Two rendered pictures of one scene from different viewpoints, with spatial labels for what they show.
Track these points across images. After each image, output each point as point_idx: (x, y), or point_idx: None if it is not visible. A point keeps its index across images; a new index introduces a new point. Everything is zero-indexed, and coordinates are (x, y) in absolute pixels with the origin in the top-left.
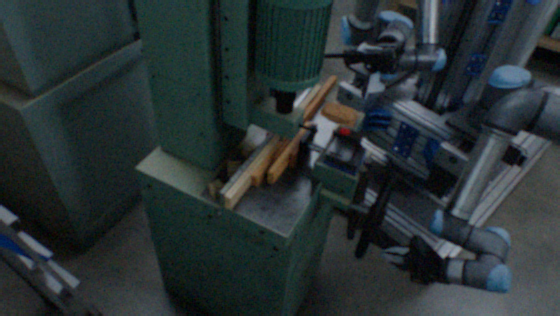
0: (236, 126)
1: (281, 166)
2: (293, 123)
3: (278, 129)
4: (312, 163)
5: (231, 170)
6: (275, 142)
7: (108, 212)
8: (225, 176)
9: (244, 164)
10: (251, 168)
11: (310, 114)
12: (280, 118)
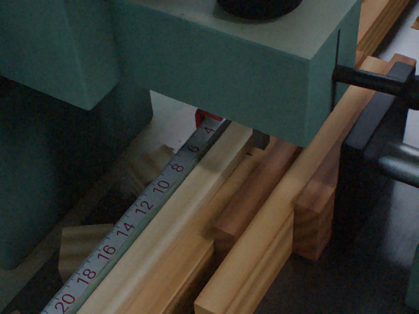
0: (50, 93)
1: (261, 269)
2: (305, 62)
3: (236, 96)
4: (404, 238)
5: (72, 268)
6: (234, 153)
7: None
8: (57, 287)
9: (80, 273)
10: (114, 291)
11: (381, 27)
12: (239, 41)
